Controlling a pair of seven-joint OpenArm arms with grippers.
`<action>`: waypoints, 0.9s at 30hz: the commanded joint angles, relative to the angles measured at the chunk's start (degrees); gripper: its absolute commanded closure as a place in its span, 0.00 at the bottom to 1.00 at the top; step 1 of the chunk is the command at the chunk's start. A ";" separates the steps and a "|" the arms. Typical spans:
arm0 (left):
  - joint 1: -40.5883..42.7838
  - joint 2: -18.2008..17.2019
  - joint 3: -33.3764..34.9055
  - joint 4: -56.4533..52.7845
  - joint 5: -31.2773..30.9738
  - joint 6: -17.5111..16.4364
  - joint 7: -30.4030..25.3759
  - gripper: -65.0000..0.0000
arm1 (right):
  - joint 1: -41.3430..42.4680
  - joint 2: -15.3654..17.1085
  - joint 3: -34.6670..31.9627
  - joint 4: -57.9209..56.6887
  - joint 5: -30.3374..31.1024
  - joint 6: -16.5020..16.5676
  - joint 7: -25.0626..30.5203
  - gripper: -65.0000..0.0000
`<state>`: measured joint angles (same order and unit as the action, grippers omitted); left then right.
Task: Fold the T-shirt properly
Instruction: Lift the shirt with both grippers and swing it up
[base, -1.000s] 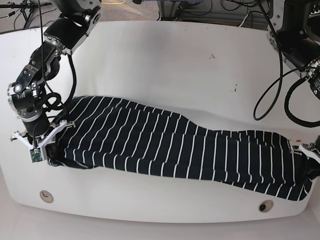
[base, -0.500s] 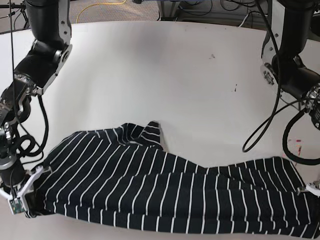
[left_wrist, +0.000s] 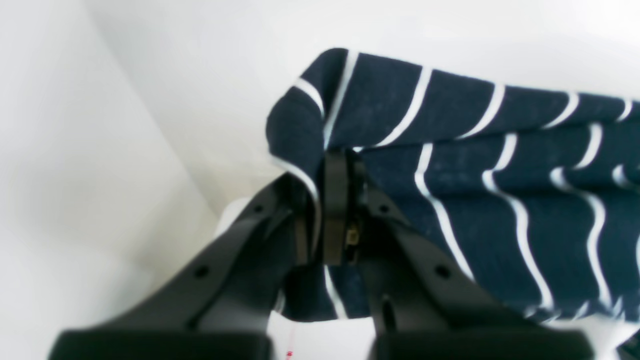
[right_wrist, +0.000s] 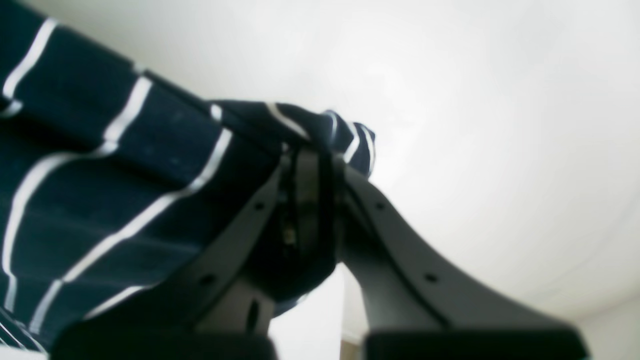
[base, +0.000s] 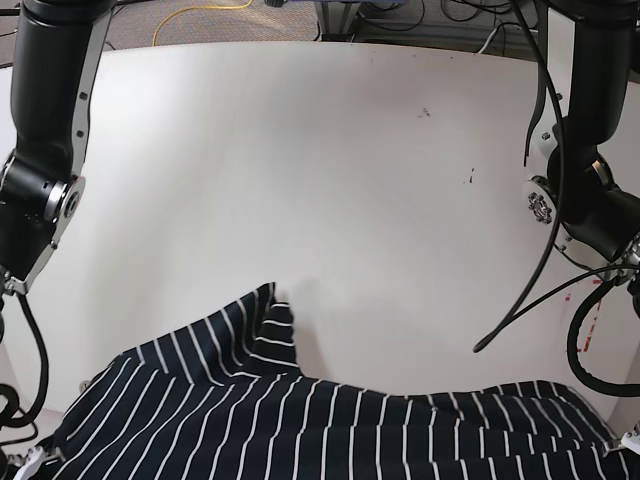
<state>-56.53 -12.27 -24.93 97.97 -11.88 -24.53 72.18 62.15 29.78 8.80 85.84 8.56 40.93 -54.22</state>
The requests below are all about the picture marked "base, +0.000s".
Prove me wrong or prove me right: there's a red tape rectangle marking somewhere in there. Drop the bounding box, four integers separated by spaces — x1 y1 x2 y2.
560 278 602 354

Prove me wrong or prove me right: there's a yellow cable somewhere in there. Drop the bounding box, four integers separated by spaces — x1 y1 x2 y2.
152 0 254 47

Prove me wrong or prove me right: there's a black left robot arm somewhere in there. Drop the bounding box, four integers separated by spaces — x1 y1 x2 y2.
474 1 639 398

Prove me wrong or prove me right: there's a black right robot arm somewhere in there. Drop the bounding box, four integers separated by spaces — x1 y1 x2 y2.
1 1 116 429

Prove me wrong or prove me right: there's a navy white striped T-shirt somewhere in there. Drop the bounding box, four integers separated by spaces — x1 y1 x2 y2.
38 283 639 479

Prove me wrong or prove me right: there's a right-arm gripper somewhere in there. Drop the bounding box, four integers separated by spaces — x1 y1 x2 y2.
13 447 63 480

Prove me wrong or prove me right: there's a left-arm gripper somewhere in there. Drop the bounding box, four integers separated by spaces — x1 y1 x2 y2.
602 423 640 457

